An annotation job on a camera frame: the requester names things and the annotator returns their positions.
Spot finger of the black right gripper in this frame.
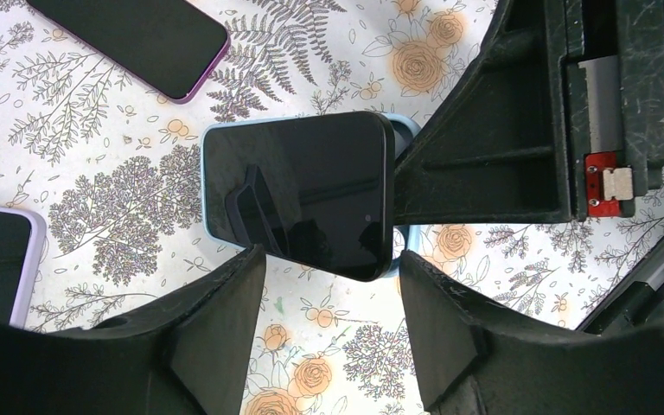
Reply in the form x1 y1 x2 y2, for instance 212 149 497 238
393 1 573 225

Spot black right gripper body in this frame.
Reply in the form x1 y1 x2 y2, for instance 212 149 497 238
560 1 664 220

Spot floral table mat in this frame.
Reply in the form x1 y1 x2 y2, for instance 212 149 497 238
0 1 664 414

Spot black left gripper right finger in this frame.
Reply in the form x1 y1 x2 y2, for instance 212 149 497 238
399 251 664 414

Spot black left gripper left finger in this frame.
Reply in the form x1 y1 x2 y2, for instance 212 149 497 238
0 246 266 414

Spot phone in lilac case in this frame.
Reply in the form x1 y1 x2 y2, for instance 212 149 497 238
0 207 48 329

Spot black phone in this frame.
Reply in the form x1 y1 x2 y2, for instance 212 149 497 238
29 0 230 103

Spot light blue phone case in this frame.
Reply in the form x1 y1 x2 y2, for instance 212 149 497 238
201 112 424 280

